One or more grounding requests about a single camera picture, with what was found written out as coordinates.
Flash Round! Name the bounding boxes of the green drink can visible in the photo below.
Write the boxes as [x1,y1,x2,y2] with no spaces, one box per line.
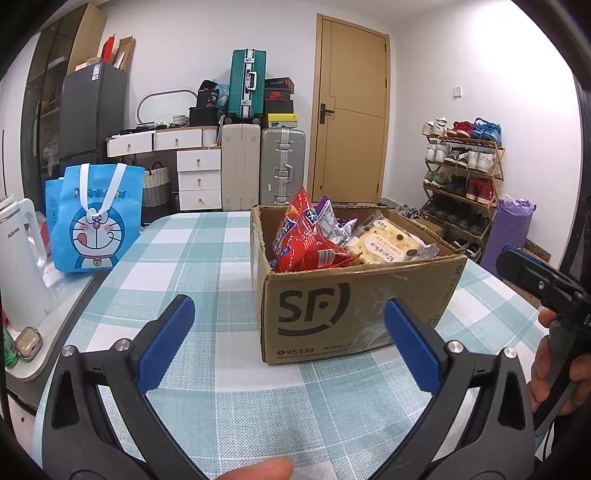
[2,325,20,370]

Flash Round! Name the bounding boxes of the open cardboard floor box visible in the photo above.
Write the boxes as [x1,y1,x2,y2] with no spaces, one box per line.
[522,240,552,264]

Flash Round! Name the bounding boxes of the silver suitcase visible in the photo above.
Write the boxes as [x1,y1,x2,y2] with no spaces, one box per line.
[260,128,306,206]

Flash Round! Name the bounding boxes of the beige earbuds case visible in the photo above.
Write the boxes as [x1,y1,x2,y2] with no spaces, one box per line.
[15,326,43,358]

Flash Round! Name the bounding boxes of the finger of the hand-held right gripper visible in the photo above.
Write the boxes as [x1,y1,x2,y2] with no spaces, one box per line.
[495,251,587,311]
[501,246,550,268]

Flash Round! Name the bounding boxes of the black storage box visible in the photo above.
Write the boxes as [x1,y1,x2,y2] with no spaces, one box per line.
[189,107,219,127]

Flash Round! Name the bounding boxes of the woven laundry basket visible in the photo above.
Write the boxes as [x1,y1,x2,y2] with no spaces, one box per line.
[142,162,172,208]

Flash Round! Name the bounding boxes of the white electric kettle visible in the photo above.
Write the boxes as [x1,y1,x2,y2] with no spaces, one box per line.
[0,198,53,333]

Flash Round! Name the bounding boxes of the white side table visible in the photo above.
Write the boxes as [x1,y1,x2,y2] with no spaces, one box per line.
[0,268,112,381]

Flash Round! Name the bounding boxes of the beige suitcase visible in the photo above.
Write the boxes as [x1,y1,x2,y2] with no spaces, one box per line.
[222,122,262,212]

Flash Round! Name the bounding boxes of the dark glass cabinet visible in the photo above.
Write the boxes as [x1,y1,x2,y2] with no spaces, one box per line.
[23,9,86,204]

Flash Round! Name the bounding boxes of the yellow black shoe box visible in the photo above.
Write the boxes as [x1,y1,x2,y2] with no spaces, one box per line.
[262,113,298,130]

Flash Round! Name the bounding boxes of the blue cartoon tote bag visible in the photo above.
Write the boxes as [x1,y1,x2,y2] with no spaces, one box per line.
[45,162,146,274]

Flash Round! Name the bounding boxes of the rows of assorted shoes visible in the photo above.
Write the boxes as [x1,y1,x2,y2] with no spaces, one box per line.
[422,116,503,257]

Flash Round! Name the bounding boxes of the oval mirror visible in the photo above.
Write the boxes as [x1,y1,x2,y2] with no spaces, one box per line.
[136,89,198,125]

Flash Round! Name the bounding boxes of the person's right hand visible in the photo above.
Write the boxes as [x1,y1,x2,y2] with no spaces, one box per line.
[529,307,591,411]

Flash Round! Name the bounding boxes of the person's left hand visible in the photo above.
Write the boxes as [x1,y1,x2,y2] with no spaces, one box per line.
[217,457,294,480]

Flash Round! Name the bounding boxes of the white drawer cabinet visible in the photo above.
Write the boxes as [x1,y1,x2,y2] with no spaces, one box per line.
[105,126,223,213]

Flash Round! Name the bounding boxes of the purple bag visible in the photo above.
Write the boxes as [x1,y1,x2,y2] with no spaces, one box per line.
[480,194,536,273]

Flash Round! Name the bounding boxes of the wooden shoe rack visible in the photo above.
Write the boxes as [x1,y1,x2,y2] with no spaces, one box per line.
[421,116,505,261]

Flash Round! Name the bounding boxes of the large flat cardboard box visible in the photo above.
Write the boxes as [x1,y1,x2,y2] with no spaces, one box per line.
[67,2,108,75]

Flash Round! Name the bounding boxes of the purple grape candy packet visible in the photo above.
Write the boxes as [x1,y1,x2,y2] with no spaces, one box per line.
[315,196,358,247]

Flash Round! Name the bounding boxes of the brown long cardboard box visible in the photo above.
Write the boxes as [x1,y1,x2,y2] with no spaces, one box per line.
[115,37,137,72]

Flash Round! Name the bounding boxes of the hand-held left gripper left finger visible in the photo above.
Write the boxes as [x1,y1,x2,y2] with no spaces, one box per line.
[41,294,211,480]

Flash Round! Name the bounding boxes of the teal suitcase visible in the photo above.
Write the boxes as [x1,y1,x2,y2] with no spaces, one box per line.
[228,49,267,121]

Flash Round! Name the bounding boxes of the white cracker packet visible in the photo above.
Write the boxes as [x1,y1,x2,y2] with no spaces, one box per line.
[346,210,439,265]

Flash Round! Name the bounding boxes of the red puffed snack packet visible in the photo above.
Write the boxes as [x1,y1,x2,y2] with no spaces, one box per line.
[270,186,362,273]

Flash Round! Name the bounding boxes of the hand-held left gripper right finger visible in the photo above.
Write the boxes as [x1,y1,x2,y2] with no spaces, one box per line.
[374,298,536,480]

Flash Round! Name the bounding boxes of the small cardboard box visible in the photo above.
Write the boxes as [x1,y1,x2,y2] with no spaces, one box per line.
[416,217,446,236]

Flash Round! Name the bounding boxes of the grey refrigerator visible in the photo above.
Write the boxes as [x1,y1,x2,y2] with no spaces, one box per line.
[59,62,129,164]

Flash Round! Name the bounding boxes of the wooden door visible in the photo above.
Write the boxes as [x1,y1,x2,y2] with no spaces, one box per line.
[311,14,391,204]

